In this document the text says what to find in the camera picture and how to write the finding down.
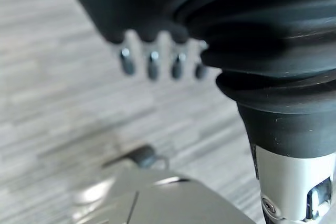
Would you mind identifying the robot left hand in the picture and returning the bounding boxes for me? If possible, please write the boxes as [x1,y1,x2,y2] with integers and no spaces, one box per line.
[58,0,336,224]

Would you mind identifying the silver robot leg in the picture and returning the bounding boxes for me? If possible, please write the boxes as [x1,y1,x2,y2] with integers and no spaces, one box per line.
[72,144,263,224]

